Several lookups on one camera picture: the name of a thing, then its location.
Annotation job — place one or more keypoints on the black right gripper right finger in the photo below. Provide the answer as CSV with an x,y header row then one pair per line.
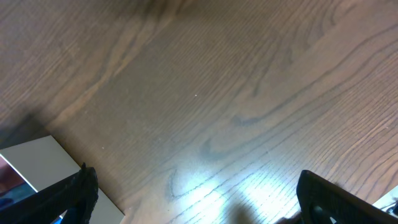
x,y
324,202

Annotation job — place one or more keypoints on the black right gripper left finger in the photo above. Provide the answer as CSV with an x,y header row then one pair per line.
x,y
74,196

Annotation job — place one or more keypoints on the white box pink interior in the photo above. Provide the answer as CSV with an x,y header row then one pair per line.
x,y
43,162

